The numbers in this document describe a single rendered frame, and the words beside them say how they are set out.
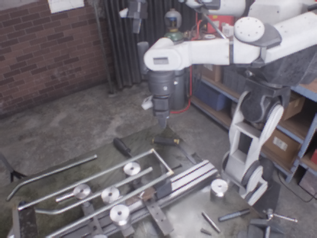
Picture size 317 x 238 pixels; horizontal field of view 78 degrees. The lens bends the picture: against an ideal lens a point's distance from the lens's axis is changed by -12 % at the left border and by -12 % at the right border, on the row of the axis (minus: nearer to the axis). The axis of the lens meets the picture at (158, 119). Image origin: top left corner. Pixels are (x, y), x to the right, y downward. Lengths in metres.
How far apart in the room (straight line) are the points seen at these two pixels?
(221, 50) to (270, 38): 0.13
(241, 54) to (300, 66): 0.32
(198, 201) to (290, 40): 0.52
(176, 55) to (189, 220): 0.46
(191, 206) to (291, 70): 0.57
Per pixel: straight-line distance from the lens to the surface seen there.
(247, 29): 0.60
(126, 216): 0.59
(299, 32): 0.65
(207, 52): 0.61
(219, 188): 0.68
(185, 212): 0.68
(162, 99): 0.70
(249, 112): 0.92
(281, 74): 0.83
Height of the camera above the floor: 1.48
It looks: 37 degrees down
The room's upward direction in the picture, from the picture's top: 5 degrees counter-clockwise
